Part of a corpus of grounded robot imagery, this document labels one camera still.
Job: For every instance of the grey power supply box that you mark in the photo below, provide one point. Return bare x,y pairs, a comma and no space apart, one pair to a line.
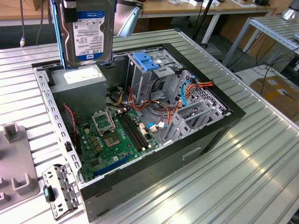
79,98

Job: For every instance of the blue expansion slot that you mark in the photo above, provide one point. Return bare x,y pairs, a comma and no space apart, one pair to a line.
109,166

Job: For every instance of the green motherboard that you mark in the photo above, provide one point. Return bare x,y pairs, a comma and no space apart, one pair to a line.
123,151

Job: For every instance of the black latch with blue tab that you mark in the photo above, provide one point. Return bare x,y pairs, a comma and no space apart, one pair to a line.
47,193

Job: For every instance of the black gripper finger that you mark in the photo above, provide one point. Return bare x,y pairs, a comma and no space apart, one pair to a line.
70,15

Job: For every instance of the black open PC case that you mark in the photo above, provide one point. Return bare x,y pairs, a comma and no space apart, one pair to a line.
151,172

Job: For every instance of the grey part rack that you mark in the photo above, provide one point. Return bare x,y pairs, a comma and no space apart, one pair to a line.
16,161

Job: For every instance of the cardboard box with labels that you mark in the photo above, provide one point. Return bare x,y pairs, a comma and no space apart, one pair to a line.
275,98

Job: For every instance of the small black device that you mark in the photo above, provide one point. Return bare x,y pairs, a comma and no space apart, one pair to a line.
261,2

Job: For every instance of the black RAM slot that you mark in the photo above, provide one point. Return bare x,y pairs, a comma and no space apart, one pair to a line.
135,130
129,132
138,129
132,131

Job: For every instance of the metal slat table with frame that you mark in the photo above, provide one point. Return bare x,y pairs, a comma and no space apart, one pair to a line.
271,26

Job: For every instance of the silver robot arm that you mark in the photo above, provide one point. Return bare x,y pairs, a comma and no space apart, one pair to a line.
127,21

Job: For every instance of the grey metal slot bracket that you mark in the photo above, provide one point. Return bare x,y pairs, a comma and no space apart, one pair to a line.
63,186

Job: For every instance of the small white box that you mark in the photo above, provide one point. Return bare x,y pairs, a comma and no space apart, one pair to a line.
195,2
216,3

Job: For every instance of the CPU socket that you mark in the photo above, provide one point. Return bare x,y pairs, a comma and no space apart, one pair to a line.
111,140

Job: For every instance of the plain brown box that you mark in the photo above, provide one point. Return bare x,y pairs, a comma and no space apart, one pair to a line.
40,4

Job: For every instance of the grey metal drive cage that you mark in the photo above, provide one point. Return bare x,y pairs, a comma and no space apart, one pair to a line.
140,81

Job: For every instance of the hard disk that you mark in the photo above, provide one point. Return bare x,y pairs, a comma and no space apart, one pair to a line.
88,35

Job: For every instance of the grey metal disk bay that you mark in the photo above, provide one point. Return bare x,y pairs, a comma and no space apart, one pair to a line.
205,109

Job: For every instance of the wooden desk with white legs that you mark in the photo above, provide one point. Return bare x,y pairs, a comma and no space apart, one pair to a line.
163,9

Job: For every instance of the blue plastic drive latch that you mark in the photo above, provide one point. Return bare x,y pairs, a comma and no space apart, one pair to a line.
143,61

